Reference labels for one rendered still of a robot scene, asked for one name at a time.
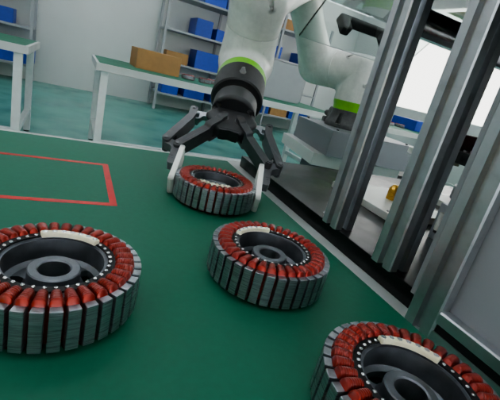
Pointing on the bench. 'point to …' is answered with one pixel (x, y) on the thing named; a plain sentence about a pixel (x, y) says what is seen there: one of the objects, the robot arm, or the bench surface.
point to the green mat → (160, 286)
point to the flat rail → (445, 28)
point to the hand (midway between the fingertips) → (215, 186)
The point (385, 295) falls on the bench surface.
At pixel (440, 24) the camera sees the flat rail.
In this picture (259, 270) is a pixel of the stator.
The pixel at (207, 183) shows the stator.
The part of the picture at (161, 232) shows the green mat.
